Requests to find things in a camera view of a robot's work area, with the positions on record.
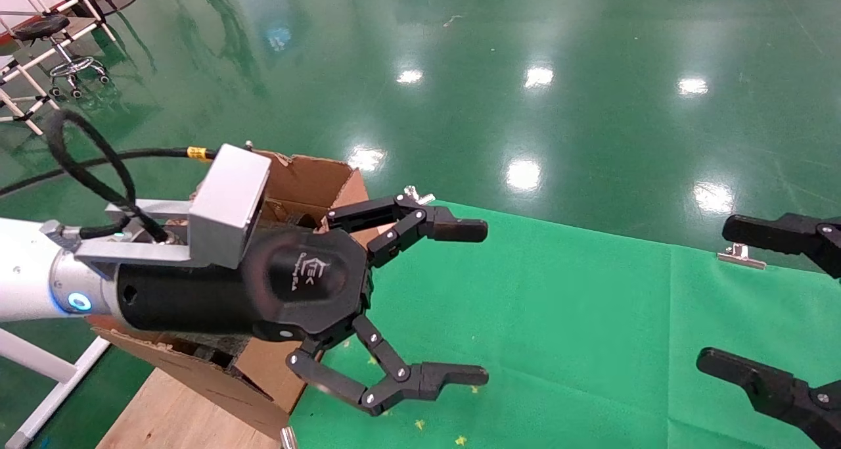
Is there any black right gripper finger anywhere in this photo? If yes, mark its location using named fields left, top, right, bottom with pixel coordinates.
left=695, top=348, right=841, bottom=449
left=721, top=212, right=841, bottom=282

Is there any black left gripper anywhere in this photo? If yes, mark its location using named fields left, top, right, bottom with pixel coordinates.
left=118, top=195, right=489, bottom=415

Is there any large open brown carton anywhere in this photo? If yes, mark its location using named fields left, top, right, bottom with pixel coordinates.
left=85, top=150, right=369, bottom=440

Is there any green cloth mat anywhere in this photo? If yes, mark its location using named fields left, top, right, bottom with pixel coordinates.
left=289, top=199, right=841, bottom=449

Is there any black foam insert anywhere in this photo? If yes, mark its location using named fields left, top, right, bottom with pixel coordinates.
left=266, top=202, right=329, bottom=233
left=174, top=333, right=254, bottom=372

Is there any black wheeled stool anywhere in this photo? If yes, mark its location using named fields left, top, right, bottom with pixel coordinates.
left=13, top=14, right=111, bottom=100

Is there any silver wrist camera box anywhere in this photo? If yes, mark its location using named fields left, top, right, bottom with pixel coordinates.
left=74, top=143, right=271, bottom=269

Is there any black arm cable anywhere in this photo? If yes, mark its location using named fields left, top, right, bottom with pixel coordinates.
left=0, top=109, right=217, bottom=243

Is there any white table leg frame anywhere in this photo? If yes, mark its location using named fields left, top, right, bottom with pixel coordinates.
left=0, top=329, right=111, bottom=449

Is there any white pipe frame rack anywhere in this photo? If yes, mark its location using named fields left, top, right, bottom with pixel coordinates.
left=0, top=0, right=119, bottom=137

